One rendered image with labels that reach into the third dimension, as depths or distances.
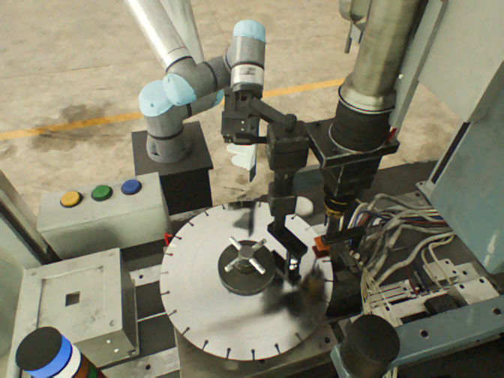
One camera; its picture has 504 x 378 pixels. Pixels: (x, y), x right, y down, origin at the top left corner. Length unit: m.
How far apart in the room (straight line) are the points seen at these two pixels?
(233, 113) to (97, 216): 0.40
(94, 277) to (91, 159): 1.71
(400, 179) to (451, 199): 0.75
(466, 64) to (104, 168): 2.17
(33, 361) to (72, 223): 0.49
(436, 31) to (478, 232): 0.21
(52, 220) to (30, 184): 1.53
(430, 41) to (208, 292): 0.52
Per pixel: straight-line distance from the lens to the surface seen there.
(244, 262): 0.66
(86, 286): 0.82
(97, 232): 0.96
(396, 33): 0.43
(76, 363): 0.52
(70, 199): 0.96
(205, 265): 0.71
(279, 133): 0.50
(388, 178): 1.21
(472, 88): 0.40
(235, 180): 2.14
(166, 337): 0.88
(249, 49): 0.83
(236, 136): 0.54
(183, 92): 0.85
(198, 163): 1.18
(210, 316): 0.67
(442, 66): 0.43
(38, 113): 3.03
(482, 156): 0.43
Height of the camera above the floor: 1.57
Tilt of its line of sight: 47 degrees down
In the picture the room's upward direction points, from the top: straight up
